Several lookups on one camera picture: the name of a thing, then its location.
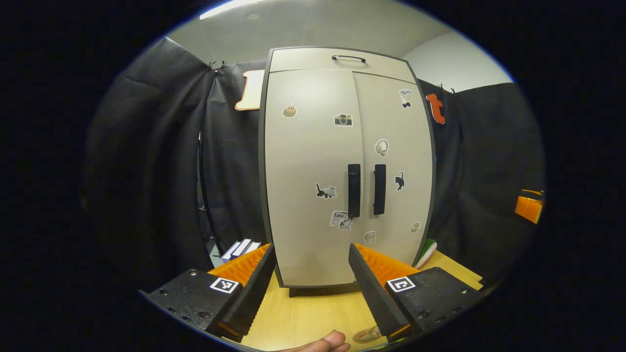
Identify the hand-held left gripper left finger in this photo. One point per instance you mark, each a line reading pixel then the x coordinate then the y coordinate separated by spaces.
pixel 253 293

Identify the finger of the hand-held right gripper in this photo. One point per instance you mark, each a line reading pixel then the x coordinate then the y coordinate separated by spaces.
pixel 529 209

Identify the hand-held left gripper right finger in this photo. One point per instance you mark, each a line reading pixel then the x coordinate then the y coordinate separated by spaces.
pixel 376 298

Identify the grey cabinet door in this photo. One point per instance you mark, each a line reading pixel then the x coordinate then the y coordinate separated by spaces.
pixel 308 161
pixel 406 146

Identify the grey cabinet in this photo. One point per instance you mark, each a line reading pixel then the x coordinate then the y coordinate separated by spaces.
pixel 313 146

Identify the grey cabinet drawer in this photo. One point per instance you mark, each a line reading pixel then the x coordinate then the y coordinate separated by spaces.
pixel 303 61

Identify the white and blue box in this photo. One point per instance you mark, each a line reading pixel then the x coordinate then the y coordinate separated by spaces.
pixel 239 249

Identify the green and white object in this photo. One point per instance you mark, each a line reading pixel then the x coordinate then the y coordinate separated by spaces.
pixel 426 253

